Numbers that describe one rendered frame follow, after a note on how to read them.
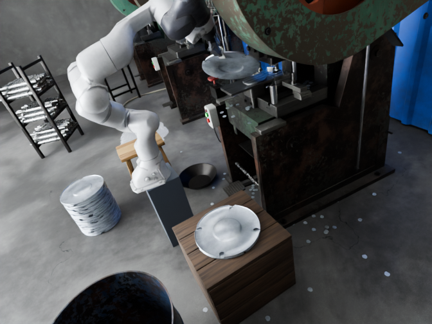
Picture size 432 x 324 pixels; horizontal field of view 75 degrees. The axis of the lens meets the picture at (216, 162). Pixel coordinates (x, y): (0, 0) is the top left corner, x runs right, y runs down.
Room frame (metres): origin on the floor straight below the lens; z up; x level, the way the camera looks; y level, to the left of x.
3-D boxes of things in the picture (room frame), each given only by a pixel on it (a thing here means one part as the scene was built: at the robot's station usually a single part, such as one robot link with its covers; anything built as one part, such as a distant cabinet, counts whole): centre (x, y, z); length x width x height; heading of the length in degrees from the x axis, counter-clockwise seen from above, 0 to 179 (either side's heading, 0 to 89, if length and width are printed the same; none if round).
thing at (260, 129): (1.23, -0.63, 0.45); 0.92 x 0.12 x 0.90; 105
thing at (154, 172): (1.25, 0.36, 0.52); 0.22 x 0.19 x 0.14; 110
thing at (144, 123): (1.25, 0.29, 0.71); 0.18 x 0.11 x 0.25; 55
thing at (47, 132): (3.06, 1.67, 0.47); 0.46 x 0.43 x 0.95; 85
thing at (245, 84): (1.41, -0.26, 0.72); 0.25 x 0.14 x 0.14; 105
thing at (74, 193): (1.57, 0.90, 0.30); 0.29 x 0.29 x 0.01
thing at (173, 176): (1.27, 0.32, 0.23); 0.18 x 0.18 x 0.45; 20
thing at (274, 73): (1.45, -0.42, 0.76); 0.15 x 0.09 x 0.05; 15
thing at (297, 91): (1.29, -0.47, 0.76); 0.17 x 0.06 x 0.10; 15
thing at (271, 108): (1.45, -0.43, 0.68); 0.45 x 0.30 x 0.06; 15
